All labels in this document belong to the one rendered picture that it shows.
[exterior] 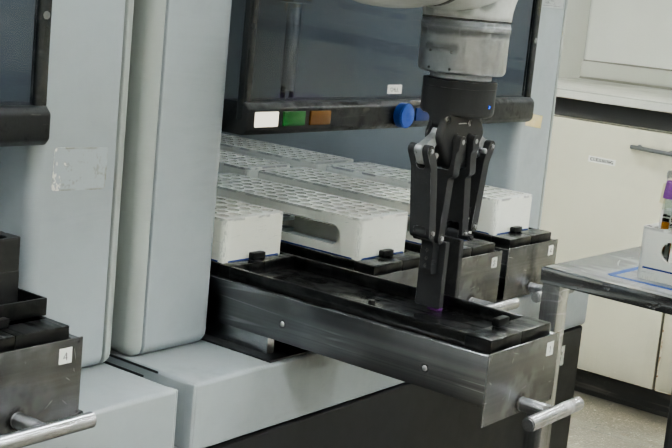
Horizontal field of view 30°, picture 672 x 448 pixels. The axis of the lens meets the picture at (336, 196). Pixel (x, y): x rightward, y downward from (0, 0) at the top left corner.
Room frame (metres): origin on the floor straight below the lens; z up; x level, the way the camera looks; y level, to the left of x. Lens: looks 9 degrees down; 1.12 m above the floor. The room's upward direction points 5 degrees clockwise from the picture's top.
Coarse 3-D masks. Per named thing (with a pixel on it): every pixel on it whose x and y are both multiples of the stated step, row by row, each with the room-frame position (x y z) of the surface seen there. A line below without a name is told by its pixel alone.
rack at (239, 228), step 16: (224, 208) 1.40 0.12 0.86; (240, 208) 1.42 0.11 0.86; (256, 208) 1.43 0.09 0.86; (224, 224) 1.33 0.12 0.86; (240, 224) 1.35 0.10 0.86; (256, 224) 1.37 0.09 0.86; (272, 224) 1.39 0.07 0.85; (224, 240) 1.33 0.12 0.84; (240, 240) 1.35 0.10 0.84; (256, 240) 1.37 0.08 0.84; (272, 240) 1.40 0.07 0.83; (224, 256) 1.33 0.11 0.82; (240, 256) 1.35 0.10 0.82
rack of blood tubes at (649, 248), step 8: (648, 224) 1.47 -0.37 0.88; (656, 224) 1.47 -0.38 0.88; (648, 232) 1.45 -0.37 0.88; (656, 232) 1.44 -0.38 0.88; (664, 232) 1.43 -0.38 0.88; (648, 240) 1.45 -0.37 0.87; (656, 240) 1.44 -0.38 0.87; (664, 240) 1.43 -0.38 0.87; (648, 248) 1.45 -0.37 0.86; (656, 248) 1.44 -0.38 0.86; (640, 256) 1.45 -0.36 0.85; (648, 256) 1.44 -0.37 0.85; (656, 256) 1.44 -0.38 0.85; (640, 264) 1.45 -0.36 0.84; (648, 264) 1.44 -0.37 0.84; (656, 264) 1.44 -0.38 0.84; (664, 264) 1.43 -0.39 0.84; (640, 272) 1.45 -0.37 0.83; (648, 272) 1.44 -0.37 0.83; (656, 272) 1.44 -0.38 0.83; (656, 280) 1.44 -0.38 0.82; (664, 280) 1.43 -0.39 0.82
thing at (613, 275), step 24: (576, 264) 1.49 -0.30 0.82; (600, 264) 1.51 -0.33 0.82; (624, 264) 1.52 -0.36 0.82; (552, 288) 1.46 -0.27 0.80; (576, 288) 1.43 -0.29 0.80; (600, 288) 1.41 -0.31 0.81; (624, 288) 1.40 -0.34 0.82; (648, 288) 1.40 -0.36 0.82; (552, 312) 1.45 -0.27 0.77; (528, 432) 1.46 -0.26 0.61
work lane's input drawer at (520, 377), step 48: (240, 288) 1.29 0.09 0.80; (288, 288) 1.27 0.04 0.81; (336, 288) 1.32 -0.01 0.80; (384, 288) 1.32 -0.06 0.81; (288, 336) 1.25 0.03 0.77; (336, 336) 1.21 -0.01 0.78; (384, 336) 1.18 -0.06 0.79; (432, 336) 1.16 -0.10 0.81; (480, 336) 1.13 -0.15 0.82; (528, 336) 1.17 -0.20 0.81; (432, 384) 1.14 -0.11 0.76; (480, 384) 1.11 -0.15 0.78; (528, 384) 1.17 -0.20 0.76
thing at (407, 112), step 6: (396, 108) 1.49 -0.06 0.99; (402, 108) 1.49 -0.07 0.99; (408, 108) 1.50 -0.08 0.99; (396, 114) 1.49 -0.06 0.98; (402, 114) 1.49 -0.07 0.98; (408, 114) 1.50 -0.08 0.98; (396, 120) 1.49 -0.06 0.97; (402, 120) 1.49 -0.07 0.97; (408, 120) 1.50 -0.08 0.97; (402, 126) 1.49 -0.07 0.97; (408, 126) 1.50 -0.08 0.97
